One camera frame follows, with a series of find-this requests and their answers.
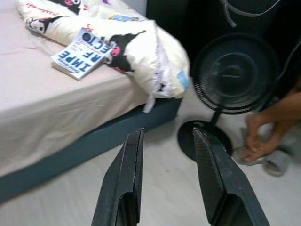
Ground black standing fan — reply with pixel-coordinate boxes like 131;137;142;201
176;32;286;162

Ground grey hose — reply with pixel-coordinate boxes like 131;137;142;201
220;0;283;29

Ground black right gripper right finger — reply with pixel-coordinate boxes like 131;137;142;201
192;127;270;226

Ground cream cartoon print blanket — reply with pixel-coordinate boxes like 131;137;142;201
16;0;191;113

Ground grey slipper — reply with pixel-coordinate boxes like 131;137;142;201
234;127;292;178

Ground white book with blue letters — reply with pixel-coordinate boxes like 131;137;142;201
50;27;113;81

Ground person's bare foot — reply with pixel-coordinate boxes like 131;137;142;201
244;87;301;163

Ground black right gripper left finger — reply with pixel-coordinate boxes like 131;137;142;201
91;128;144;226

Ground bed with cream sheet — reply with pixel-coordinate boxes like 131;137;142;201
0;0;183;178

